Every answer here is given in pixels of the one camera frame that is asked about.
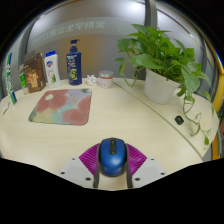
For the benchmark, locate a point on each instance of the brown carton box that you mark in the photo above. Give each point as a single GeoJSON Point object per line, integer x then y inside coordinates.
{"type": "Point", "coordinates": [35, 75]}

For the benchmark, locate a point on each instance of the small pink-labelled jar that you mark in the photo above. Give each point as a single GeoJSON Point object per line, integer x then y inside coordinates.
{"type": "Point", "coordinates": [105, 80]}

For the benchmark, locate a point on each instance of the green plant white pot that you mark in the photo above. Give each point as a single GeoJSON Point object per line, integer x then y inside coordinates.
{"type": "Point", "coordinates": [160, 86]}

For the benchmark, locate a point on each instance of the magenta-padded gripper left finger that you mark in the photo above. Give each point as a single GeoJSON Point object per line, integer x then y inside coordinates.
{"type": "Point", "coordinates": [89, 160]}

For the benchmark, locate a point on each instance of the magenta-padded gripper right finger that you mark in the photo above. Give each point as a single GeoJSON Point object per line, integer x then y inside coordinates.
{"type": "Point", "coordinates": [136, 160]}

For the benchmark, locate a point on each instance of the crumpled white tissue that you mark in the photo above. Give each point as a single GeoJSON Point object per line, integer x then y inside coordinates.
{"type": "Point", "coordinates": [91, 80]}

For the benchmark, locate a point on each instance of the white bottle blue cap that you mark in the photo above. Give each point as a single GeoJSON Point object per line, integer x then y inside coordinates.
{"type": "Point", "coordinates": [52, 71]}

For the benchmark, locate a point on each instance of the blue computer mouse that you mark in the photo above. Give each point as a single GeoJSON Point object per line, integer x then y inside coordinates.
{"type": "Point", "coordinates": [112, 158]}

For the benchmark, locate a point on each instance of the white green shuttlecock tube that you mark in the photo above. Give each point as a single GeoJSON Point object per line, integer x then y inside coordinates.
{"type": "Point", "coordinates": [10, 80]}

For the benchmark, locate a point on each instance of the small black round object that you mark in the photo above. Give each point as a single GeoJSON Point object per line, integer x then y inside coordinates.
{"type": "Point", "coordinates": [179, 120]}

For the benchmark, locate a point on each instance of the small white blister pack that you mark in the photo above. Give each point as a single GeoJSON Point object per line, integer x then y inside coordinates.
{"type": "Point", "coordinates": [5, 108]}

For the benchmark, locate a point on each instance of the floral print mouse pad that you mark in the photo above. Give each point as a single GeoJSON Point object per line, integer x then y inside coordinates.
{"type": "Point", "coordinates": [63, 106]}

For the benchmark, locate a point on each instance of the dark blue pump bottle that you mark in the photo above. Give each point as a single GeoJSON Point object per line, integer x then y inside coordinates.
{"type": "Point", "coordinates": [74, 66]}

